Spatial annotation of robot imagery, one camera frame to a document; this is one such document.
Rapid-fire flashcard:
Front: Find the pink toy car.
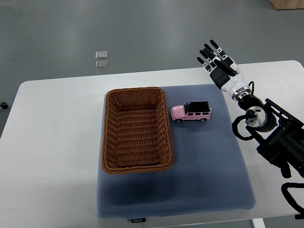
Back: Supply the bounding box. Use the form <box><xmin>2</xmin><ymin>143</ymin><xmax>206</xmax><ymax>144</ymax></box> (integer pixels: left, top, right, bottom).
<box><xmin>171</xmin><ymin>101</ymin><xmax>212</xmax><ymax>123</ymax></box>

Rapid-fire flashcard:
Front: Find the floor plate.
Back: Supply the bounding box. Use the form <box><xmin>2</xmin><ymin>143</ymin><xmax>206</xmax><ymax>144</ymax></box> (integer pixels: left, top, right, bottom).
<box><xmin>95</xmin><ymin>50</ymin><xmax>108</xmax><ymax>59</ymax></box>
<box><xmin>95</xmin><ymin>60</ymin><xmax>108</xmax><ymax>69</ymax></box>

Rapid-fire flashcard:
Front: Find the brown wicker basket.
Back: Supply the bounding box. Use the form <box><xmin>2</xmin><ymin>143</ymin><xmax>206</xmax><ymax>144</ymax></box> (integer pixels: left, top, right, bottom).
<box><xmin>101</xmin><ymin>87</ymin><xmax>174</xmax><ymax>174</ymax></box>

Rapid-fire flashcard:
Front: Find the upper floor plate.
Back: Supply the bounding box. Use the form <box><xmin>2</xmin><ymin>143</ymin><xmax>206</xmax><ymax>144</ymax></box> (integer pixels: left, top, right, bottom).
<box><xmin>95</xmin><ymin>50</ymin><xmax>108</xmax><ymax>59</ymax></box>

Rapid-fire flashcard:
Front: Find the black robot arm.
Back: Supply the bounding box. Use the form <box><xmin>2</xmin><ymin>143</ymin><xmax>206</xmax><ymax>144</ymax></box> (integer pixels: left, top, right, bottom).
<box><xmin>197</xmin><ymin>40</ymin><xmax>304</xmax><ymax>178</ymax></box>

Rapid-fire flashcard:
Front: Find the white table leg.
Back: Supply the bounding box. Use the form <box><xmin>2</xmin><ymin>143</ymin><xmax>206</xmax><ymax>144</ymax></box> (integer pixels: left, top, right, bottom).
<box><xmin>252</xmin><ymin>218</ymin><xmax>266</xmax><ymax>228</ymax></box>

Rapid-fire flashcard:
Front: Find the black caster wheel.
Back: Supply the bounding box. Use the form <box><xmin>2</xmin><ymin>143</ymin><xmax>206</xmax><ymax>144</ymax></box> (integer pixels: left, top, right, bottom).
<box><xmin>0</xmin><ymin>102</ymin><xmax>9</xmax><ymax>109</ymax></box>

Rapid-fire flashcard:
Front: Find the blue-grey foam mat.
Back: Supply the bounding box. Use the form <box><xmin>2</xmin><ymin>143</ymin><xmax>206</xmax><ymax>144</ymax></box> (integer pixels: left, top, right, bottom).
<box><xmin>97</xmin><ymin>85</ymin><xmax>256</xmax><ymax>219</ymax></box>

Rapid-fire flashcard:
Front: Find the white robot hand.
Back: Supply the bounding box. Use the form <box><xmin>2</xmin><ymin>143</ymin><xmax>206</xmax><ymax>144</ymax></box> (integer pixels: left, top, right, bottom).
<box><xmin>197</xmin><ymin>39</ymin><xmax>251</xmax><ymax>101</ymax></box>

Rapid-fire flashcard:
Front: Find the wooden cabinet corner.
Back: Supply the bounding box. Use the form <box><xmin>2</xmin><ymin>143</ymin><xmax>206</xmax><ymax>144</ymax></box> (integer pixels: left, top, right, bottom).
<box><xmin>270</xmin><ymin>0</ymin><xmax>304</xmax><ymax>10</ymax></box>

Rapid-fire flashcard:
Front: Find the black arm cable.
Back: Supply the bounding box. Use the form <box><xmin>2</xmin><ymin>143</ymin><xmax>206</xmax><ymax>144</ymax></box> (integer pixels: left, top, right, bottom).
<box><xmin>281</xmin><ymin>182</ymin><xmax>304</xmax><ymax>214</ymax></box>

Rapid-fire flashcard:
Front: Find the lower floor plate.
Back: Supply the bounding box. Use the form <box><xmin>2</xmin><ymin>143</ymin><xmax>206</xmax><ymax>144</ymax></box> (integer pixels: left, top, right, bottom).
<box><xmin>95</xmin><ymin>60</ymin><xmax>108</xmax><ymax>69</ymax></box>

